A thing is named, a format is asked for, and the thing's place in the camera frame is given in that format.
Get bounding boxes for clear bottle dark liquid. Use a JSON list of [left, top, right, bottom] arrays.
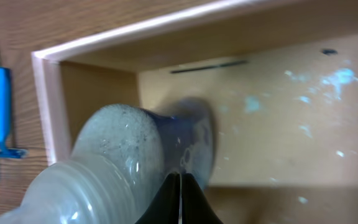
[[0, 98, 214, 224]]

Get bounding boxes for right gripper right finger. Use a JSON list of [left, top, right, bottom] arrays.
[[181, 174, 223, 224]]

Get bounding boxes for white cardboard box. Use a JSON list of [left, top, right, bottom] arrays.
[[32, 1, 358, 223]]

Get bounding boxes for blue razor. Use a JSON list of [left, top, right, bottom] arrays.
[[0, 67, 27, 159]]

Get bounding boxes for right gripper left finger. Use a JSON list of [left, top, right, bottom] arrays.
[[135, 173, 180, 224]]

